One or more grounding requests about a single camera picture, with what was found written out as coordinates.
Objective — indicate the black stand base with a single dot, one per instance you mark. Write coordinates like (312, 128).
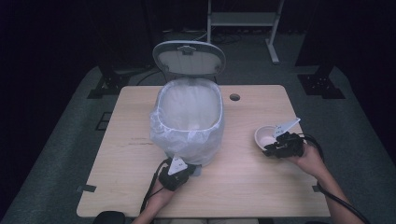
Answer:
(107, 85)
(320, 82)

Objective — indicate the translucent plastic trash bag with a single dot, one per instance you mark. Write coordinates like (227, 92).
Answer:
(186, 140)

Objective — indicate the black round seat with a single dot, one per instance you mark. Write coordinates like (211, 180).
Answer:
(109, 217)

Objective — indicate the grey tape strip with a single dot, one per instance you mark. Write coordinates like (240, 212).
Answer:
(317, 188)
(86, 188)

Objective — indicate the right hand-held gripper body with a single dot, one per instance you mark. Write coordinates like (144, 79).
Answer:
(289, 144)

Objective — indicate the person's right hand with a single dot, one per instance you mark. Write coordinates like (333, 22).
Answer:
(308, 161)

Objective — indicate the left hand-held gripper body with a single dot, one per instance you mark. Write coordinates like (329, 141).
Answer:
(176, 175)

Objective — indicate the white metal stand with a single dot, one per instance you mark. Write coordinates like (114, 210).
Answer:
(243, 20)

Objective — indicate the white disposable paper bowl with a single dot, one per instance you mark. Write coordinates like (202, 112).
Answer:
(264, 138)

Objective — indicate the floor socket box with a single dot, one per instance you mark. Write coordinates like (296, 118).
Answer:
(103, 121)

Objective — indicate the white pedal trash bin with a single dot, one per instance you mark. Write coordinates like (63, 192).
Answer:
(190, 59)

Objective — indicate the person's left hand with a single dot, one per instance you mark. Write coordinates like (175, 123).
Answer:
(162, 194)

